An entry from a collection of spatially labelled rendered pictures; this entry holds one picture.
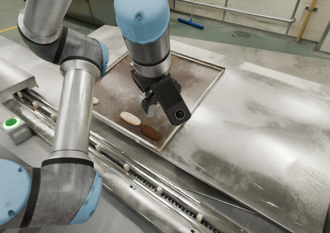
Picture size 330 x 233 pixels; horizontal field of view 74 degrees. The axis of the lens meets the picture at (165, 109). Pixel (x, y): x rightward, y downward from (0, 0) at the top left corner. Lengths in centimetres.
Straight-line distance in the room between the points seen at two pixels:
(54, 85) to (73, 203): 88
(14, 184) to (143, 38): 35
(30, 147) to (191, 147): 62
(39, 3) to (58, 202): 39
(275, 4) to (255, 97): 330
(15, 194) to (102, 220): 32
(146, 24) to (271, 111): 68
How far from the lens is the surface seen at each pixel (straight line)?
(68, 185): 52
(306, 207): 75
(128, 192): 72
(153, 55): 36
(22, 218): 52
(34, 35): 65
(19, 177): 50
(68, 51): 70
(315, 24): 414
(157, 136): 78
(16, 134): 101
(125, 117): 86
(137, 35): 32
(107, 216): 74
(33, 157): 96
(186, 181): 78
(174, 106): 45
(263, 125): 85
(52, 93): 124
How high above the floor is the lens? 149
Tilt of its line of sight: 41 degrees down
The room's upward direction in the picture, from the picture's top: straight up
